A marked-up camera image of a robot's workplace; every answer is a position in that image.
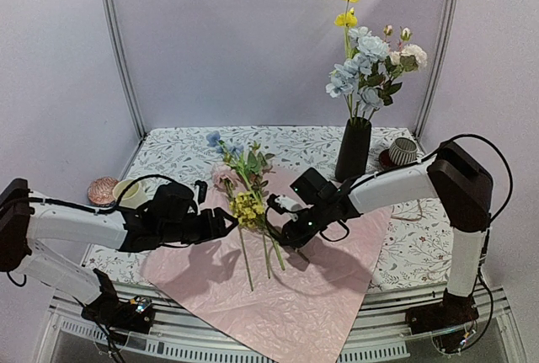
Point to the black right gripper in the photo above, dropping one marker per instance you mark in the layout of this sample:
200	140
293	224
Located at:
296	239

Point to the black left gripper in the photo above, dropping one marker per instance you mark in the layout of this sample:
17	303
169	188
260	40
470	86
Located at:
216	226

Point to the pink wrapping paper sheet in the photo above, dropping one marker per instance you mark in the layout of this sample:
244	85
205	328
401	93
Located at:
303	313

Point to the light blue hydrangea stem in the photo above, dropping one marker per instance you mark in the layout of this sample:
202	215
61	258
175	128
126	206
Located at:
358	80

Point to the white rose stem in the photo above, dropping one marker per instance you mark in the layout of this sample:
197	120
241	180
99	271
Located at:
386	74

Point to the yellow poppy flower stem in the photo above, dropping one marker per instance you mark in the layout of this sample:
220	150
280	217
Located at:
347	20

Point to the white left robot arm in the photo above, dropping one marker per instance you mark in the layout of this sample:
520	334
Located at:
28	218

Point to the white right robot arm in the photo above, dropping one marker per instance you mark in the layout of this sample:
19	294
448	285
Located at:
449	174

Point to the tall black vase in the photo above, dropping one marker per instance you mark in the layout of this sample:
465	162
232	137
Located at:
354	149

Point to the yellow small flower sprig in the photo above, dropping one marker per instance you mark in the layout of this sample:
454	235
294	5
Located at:
248	209

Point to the single pink carnation stem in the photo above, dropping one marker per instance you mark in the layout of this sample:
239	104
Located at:
226	180

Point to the red round saucer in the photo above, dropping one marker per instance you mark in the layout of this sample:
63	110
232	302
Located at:
385	160

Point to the small blue flower stem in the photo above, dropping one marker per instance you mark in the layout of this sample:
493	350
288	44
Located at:
232	155

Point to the striped ceramic cup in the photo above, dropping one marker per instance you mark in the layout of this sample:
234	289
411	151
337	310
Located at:
403	151

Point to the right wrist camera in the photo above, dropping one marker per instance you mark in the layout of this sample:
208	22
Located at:
283	204

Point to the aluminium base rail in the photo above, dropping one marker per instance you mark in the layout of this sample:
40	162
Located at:
379	333

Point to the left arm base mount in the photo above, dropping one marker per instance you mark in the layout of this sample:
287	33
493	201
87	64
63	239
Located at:
135	315

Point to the right aluminium frame post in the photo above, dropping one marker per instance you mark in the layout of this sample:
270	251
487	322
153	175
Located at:
442	42

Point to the aluminium frame post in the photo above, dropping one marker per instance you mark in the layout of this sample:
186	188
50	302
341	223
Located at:
442	42
118	48

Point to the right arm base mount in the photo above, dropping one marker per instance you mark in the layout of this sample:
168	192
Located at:
451	311

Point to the left aluminium frame post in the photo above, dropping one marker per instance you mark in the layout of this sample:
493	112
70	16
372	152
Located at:
118	48

